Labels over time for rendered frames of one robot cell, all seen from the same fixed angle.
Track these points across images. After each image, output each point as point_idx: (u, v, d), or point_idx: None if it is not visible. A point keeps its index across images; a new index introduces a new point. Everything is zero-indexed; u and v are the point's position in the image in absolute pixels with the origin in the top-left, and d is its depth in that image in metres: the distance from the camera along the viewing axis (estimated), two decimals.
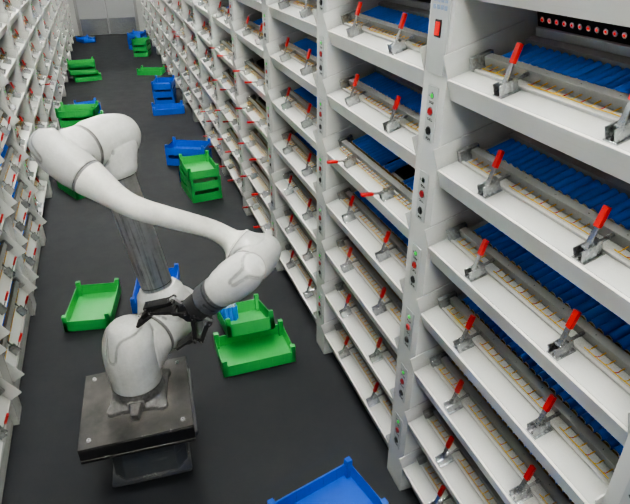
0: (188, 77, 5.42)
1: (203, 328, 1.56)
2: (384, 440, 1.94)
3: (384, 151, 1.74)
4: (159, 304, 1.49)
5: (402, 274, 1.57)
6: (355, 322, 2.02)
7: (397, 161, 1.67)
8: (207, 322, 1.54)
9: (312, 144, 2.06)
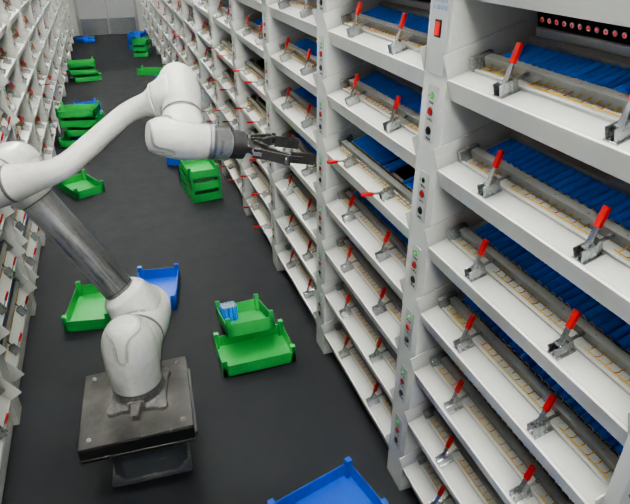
0: None
1: (266, 157, 1.45)
2: (384, 440, 1.94)
3: (384, 151, 1.74)
4: None
5: (402, 274, 1.57)
6: (355, 322, 2.02)
7: (397, 161, 1.67)
8: (256, 154, 1.44)
9: (312, 144, 2.06)
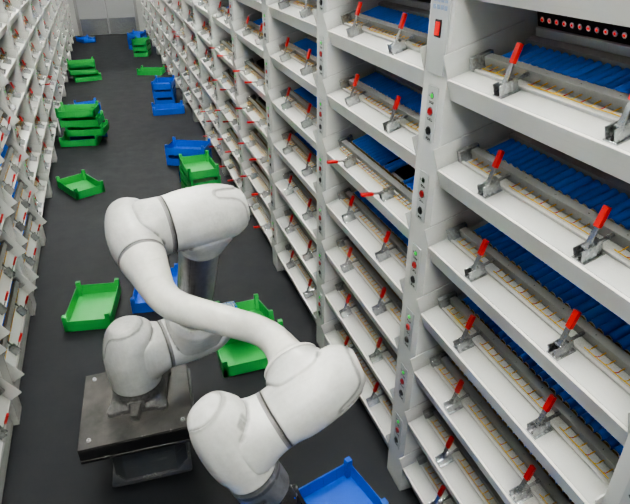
0: (188, 77, 5.42)
1: None
2: (384, 440, 1.94)
3: (384, 151, 1.74)
4: None
5: (402, 274, 1.57)
6: (355, 322, 2.02)
7: (397, 161, 1.67)
8: None
9: (312, 144, 2.06)
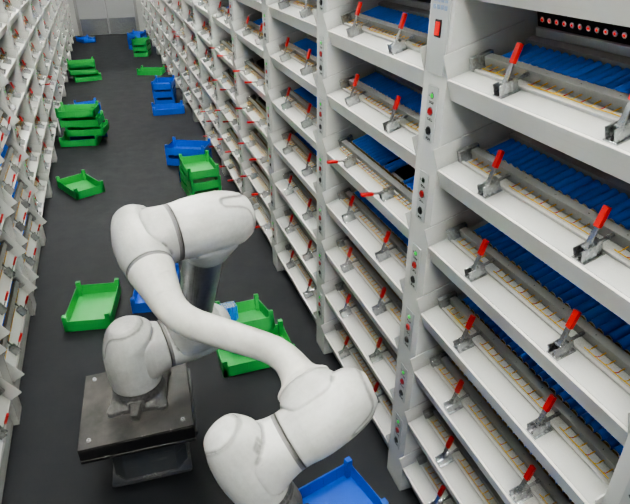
0: (188, 77, 5.42)
1: None
2: (384, 440, 1.94)
3: (384, 151, 1.74)
4: None
5: (402, 274, 1.57)
6: (355, 322, 2.02)
7: (397, 161, 1.67)
8: None
9: (312, 144, 2.06)
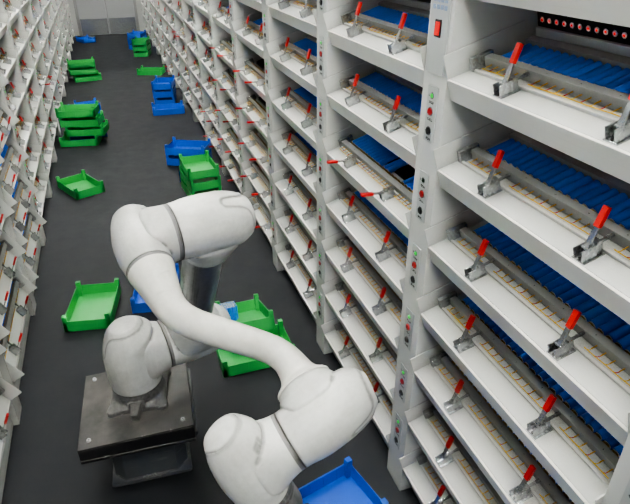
0: (188, 77, 5.42)
1: None
2: (384, 440, 1.94)
3: (384, 151, 1.74)
4: None
5: (402, 274, 1.57)
6: (355, 322, 2.02)
7: (397, 161, 1.67)
8: None
9: (312, 144, 2.06)
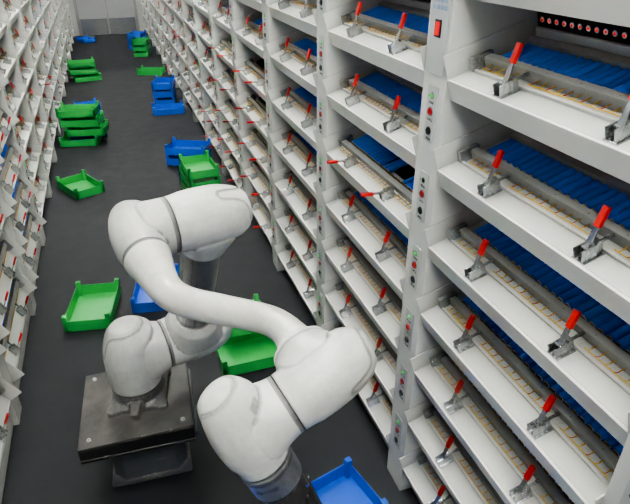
0: (188, 77, 5.42)
1: None
2: (384, 440, 1.94)
3: (384, 151, 1.74)
4: None
5: (402, 274, 1.57)
6: (355, 322, 2.02)
7: (397, 161, 1.67)
8: None
9: (312, 144, 2.06)
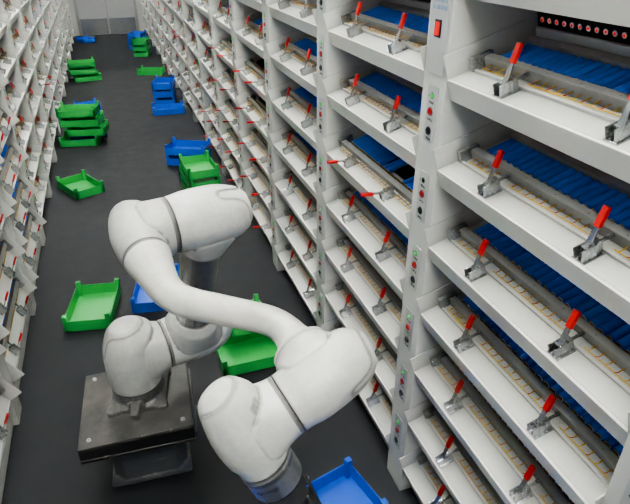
0: (188, 77, 5.42)
1: None
2: (384, 440, 1.94)
3: (384, 151, 1.74)
4: None
5: (402, 274, 1.57)
6: (355, 322, 2.02)
7: (397, 161, 1.67)
8: None
9: (312, 144, 2.06)
